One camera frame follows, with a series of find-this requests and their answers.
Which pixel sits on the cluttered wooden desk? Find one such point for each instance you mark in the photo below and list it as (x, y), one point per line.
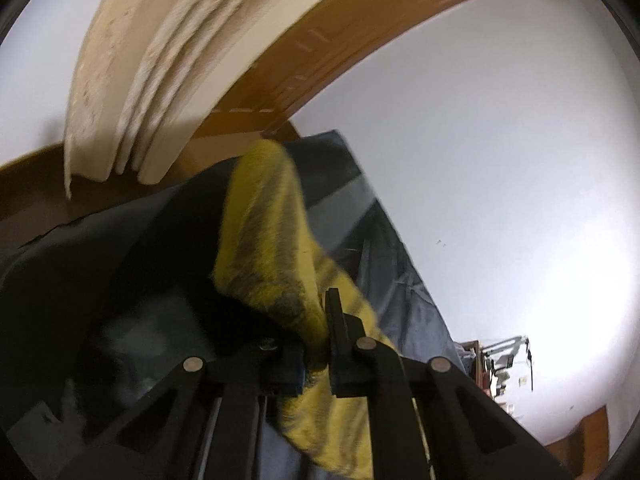
(580, 435)

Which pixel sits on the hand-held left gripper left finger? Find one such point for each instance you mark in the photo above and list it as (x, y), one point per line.
(295, 375)

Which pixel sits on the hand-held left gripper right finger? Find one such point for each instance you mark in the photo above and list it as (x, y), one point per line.
(340, 345)

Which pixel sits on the cream ribbed curtain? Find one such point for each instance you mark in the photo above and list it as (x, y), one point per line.
(160, 60)

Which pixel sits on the brown wooden door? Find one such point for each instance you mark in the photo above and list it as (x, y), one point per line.
(310, 65)

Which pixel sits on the yellow striped knit sweater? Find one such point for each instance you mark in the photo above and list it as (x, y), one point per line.
(265, 240)

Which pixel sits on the dark grey sheet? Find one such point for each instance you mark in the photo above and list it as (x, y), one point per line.
(395, 280)

